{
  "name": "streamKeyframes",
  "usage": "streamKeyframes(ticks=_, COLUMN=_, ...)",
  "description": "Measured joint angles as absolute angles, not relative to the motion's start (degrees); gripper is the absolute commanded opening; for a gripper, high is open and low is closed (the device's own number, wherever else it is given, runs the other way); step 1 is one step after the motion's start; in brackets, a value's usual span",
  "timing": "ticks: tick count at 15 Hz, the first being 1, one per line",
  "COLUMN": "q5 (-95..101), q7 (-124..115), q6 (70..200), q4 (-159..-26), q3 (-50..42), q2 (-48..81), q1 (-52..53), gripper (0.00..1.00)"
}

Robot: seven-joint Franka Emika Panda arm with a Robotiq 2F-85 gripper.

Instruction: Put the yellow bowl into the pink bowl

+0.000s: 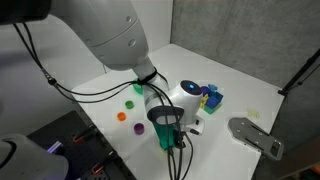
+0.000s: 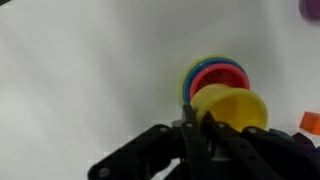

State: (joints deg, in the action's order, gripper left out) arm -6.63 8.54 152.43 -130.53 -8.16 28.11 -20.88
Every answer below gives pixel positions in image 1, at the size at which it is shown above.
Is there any black pegboard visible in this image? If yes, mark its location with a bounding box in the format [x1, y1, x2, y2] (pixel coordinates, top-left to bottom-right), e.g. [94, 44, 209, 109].
[27, 110, 138, 180]

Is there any small orange cup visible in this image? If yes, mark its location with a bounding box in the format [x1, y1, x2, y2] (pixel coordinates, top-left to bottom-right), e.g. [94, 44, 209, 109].
[116, 111, 128, 123]

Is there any red black clamp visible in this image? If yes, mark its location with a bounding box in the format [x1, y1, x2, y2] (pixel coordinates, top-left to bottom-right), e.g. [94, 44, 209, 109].
[91, 151, 118, 176]
[72, 124, 98, 145]

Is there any black thin cable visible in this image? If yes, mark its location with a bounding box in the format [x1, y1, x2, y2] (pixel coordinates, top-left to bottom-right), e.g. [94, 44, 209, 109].
[12, 22, 195, 180]

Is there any pale yellow tape piece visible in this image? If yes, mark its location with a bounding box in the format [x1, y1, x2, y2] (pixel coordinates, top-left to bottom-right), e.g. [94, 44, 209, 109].
[247, 108, 261, 120]

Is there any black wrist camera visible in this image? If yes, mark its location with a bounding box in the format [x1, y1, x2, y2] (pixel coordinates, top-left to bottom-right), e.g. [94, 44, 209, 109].
[172, 129, 187, 150]

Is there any green toy block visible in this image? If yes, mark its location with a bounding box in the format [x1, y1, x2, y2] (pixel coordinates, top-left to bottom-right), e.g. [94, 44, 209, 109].
[203, 104, 222, 116]

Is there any purple toy block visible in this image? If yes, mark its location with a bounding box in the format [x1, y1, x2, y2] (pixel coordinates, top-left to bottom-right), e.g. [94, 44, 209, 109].
[200, 85, 212, 98]

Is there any grey metal plate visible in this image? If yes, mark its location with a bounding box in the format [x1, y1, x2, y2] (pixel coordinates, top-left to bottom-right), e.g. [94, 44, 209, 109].
[227, 117, 285, 162]

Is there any blue toy block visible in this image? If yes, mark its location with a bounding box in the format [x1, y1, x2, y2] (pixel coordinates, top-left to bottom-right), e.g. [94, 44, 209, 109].
[205, 91, 225, 110]

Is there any teal camera mount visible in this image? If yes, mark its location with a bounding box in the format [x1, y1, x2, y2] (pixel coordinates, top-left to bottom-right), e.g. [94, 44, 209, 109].
[153, 120, 177, 150]

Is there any light blue toy piece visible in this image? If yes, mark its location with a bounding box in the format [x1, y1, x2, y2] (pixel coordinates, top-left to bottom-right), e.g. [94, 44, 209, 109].
[207, 83, 219, 93]

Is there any black tripod pole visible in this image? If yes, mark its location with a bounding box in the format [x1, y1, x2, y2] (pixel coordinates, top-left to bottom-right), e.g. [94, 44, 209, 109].
[277, 47, 320, 98]

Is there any large green bowl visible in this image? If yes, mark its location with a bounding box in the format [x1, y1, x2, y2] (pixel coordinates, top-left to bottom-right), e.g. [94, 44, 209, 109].
[132, 81, 145, 95]

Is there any black strap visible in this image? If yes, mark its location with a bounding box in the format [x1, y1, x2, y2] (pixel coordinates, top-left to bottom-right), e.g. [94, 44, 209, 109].
[135, 67, 158, 86]

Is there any black thick cable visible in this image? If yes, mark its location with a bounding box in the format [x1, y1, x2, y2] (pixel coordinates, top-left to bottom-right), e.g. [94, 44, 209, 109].
[12, 22, 195, 180]

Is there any yellow toy block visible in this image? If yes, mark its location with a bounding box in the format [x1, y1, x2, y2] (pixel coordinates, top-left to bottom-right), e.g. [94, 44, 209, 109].
[199, 94, 210, 110]

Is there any small purple cup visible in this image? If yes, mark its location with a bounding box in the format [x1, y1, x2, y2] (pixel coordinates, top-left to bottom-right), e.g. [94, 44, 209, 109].
[133, 122, 146, 136]

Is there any small lilac device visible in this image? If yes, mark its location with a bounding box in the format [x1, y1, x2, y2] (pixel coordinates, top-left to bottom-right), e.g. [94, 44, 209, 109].
[46, 140, 65, 155]

